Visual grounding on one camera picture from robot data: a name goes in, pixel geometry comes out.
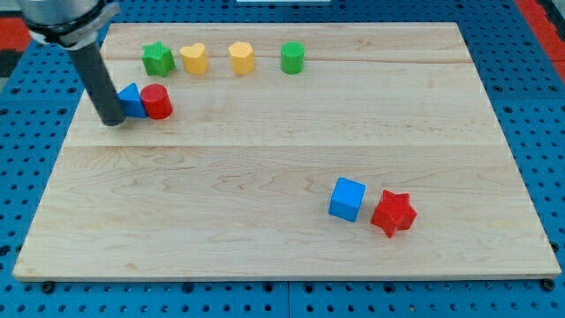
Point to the blue cube block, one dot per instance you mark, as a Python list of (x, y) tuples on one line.
[(346, 199)]

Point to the light wooden board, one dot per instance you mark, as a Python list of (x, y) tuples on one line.
[(236, 183)]

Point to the red star block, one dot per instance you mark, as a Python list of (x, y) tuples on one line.
[(393, 213)]

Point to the red cylinder block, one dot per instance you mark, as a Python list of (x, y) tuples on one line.
[(156, 101)]

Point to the blue triangle block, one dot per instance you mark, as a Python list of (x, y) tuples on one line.
[(129, 98)]

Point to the green star block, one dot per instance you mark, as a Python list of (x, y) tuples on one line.
[(157, 59)]

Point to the yellow heart block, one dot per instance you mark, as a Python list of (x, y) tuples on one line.
[(194, 58)]

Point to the green cylinder block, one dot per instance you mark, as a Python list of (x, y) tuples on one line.
[(292, 57)]

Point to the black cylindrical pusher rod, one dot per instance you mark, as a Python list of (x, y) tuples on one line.
[(93, 72)]

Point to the yellow hexagon block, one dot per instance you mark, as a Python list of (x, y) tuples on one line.
[(241, 57)]

